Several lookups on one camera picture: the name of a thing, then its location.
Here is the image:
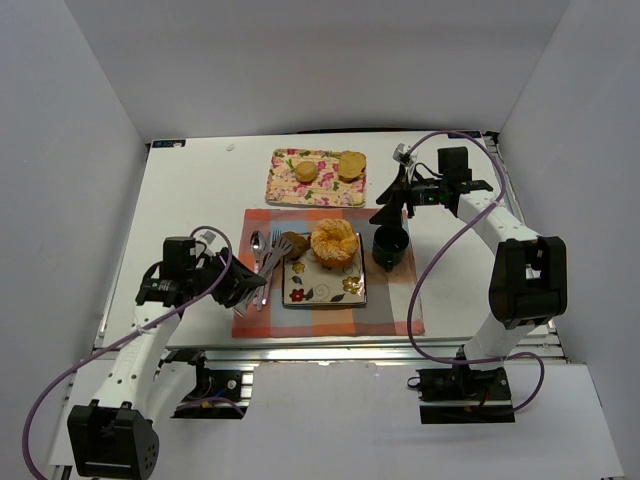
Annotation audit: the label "white plastic tongs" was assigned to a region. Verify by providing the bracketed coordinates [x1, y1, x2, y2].
[233, 235, 293, 316]

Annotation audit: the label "dark brown bread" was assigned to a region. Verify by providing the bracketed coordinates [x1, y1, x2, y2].
[282, 231, 310, 260]

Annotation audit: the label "orange bundt cake bread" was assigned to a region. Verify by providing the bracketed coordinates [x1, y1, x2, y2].
[310, 218, 360, 268]

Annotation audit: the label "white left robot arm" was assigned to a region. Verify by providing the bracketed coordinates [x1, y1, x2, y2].
[67, 236, 266, 479]

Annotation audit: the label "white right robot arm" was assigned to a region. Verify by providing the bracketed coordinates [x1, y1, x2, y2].
[370, 144, 567, 372]

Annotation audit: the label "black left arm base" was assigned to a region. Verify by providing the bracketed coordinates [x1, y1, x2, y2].
[159, 349, 253, 420]

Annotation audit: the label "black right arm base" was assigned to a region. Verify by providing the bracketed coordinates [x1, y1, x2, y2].
[407, 366, 515, 425]

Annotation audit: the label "round seeded bread bun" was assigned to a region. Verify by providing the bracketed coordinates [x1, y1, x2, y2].
[338, 151, 366, 182]

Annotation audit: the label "dark green mug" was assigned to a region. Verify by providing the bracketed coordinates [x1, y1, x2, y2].
[372, 226, 410, 272]

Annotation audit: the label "floral square plate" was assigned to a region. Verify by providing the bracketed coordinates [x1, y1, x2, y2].
[280, 244, 367, 309]

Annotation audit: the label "floral serving tray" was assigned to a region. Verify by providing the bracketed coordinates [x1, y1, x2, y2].
[265, 148, 367, 208]

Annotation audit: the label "orange checkered placemat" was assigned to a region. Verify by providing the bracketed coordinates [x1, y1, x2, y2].
[232, 208, 416, 339]

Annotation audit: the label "small yellow muffin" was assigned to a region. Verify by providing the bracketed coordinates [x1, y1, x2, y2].
[294, 161, 318, 183]

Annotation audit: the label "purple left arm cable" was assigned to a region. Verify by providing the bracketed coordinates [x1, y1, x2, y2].
[21, 225, 248, 479]

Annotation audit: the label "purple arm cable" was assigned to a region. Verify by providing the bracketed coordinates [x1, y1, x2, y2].
[405, 129, 545, 412]
[21, 225, 248, 479]

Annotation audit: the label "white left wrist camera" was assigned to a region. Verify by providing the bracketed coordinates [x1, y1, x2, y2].
[192, 228, 218, 249]

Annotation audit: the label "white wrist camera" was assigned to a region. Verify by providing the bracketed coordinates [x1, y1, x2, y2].
[392, 143, 416, 168]
[192, 228, 218, 249]

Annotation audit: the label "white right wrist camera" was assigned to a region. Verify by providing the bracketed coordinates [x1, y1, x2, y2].
[392, 143, 416, 168]

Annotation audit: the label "silver spoon pink handle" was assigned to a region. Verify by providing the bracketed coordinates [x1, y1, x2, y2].
[250, 230, 266, 311]

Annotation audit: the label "silver fork pink handle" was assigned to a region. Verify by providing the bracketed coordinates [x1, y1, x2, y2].
[254, 230, 282, 312]

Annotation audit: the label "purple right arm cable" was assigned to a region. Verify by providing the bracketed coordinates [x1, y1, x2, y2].
[405, 129, 545, 412]

